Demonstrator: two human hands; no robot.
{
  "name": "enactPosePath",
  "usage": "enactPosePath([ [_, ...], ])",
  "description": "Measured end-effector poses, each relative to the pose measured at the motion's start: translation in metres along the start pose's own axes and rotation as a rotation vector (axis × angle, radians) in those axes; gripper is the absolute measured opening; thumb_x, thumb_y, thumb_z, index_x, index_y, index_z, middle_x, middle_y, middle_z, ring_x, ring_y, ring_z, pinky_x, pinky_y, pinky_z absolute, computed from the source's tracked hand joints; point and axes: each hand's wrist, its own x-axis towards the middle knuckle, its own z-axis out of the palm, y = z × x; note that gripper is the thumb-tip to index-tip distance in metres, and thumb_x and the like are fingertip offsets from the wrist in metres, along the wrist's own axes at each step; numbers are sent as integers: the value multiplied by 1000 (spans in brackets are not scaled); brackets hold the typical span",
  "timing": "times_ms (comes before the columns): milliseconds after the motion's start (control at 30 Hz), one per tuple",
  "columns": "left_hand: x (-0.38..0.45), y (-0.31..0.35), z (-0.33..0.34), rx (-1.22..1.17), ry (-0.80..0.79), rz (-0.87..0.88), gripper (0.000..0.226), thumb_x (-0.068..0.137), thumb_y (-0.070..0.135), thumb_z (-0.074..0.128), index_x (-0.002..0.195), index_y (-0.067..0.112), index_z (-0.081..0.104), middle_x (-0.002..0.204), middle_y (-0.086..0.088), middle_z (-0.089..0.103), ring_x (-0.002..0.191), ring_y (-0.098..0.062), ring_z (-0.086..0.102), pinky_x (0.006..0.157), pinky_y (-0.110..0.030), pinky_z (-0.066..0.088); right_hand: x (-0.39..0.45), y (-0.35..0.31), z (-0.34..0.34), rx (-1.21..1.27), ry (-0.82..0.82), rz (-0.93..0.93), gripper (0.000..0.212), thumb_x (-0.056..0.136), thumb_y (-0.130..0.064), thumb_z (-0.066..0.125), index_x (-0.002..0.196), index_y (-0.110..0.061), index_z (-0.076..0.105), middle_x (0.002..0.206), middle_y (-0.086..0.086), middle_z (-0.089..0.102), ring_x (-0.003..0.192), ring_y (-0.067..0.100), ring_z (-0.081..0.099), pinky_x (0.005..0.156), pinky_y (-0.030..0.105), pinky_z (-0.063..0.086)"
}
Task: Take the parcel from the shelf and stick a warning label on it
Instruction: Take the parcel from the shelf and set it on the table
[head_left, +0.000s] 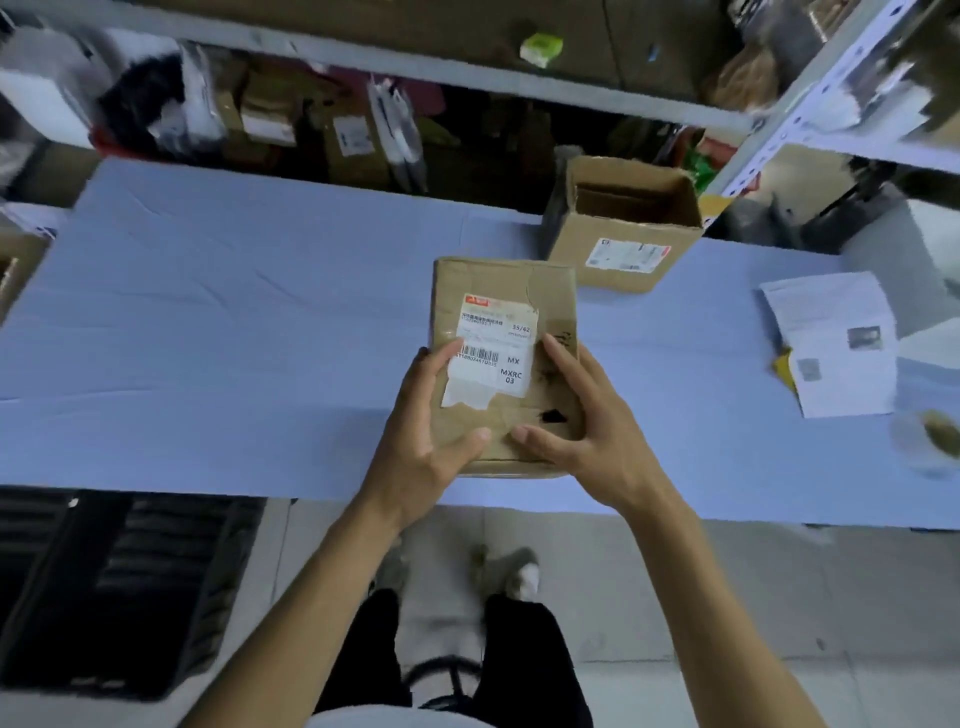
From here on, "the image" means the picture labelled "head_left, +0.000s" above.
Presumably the person's right hand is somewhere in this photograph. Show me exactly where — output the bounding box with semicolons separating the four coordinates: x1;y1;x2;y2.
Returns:
510;333;663;519

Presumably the person's left hand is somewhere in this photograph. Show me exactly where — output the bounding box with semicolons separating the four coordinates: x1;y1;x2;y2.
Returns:
358;337;493;531

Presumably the small labelled cardboard box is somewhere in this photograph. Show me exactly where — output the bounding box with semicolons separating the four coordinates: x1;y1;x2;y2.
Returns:
428;256;588;480

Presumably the person's right forearm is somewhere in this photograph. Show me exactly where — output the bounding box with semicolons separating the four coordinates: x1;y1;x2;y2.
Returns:
618;483;828;728

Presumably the person's left forearm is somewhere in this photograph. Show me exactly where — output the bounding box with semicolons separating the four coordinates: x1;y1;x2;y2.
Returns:
178;491;412;728

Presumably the person's right shoe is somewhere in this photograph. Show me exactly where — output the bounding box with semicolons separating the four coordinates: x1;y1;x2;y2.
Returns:
471;546;542;603

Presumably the person's shoe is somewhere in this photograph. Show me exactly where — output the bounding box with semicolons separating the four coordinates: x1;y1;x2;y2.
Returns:
370;538;411;598
471;546;542;603

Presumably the person's left shoe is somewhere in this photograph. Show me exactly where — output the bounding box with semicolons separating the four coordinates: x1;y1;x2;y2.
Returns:
370;538;411;598

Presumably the person's right leg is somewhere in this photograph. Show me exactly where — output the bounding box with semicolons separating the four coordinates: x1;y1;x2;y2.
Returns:
471;592;595;728

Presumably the person's leg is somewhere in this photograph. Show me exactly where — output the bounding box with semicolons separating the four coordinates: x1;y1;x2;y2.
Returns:
471;592;595;728
313;588;415;715

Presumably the open cardboard box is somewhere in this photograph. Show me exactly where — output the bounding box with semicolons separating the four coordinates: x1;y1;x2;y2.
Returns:
540;154;707;296

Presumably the person's left leg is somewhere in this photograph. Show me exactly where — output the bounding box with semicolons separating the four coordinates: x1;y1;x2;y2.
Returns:
313;588;415;715

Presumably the black stool base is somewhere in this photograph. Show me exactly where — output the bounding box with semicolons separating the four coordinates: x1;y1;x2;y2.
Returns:
400;652;483;712

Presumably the blue table cover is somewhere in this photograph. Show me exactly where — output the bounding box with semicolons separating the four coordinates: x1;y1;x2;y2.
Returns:
0;156;960;531

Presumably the person's white shirt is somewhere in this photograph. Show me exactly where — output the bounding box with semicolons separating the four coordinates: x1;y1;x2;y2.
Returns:
306;703;498;728

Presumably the white printed paper sheet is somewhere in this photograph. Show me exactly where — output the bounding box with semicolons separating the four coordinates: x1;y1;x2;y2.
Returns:
758;270;900;420

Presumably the tall cardboard box with label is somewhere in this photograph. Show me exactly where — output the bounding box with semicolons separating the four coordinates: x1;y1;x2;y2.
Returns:
321;96;393;190

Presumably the clear plastic bag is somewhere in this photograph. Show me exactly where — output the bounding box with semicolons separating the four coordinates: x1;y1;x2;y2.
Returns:
366;73;430;195

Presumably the black plastic crate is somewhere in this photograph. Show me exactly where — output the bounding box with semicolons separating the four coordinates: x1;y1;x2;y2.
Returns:
0;487;269;703

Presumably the clear tape roll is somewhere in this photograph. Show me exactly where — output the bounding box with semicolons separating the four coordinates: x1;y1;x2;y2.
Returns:
888;408;960;482

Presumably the cardboard box with white label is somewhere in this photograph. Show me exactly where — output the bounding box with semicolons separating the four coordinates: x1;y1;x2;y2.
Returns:
237;66;303;150

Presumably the green small packet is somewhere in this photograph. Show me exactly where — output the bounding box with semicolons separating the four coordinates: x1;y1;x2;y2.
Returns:
519;31;565;71

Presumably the gray metal shelf rack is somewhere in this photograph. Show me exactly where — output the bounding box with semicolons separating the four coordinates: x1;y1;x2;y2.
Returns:
0;0;960;226

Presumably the black plastic bag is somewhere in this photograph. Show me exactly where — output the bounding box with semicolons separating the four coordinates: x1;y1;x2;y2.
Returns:
96;43;228;160

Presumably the brown cardboard box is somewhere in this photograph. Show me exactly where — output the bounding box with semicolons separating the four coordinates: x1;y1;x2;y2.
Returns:
0;232;51;325

